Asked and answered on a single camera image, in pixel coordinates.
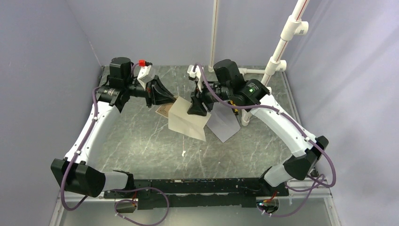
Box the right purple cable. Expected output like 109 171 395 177
192 64 337 218

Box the tan lined letter paper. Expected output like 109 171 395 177
156 96 211 141

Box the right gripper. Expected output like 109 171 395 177
187 79 232 116

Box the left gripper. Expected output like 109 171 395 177
125 75 178 108

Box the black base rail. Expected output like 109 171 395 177
103 178 289 210

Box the grey envelope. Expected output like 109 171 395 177
206 103 241 143

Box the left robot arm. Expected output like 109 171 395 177
51 57 176 198

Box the white PVC pipe frame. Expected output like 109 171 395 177
208 0 310 127

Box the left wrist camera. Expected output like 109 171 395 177
137 59 155 89

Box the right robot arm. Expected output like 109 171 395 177
187 59 328 195

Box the yellow black screwdriver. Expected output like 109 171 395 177
228 100 240 123

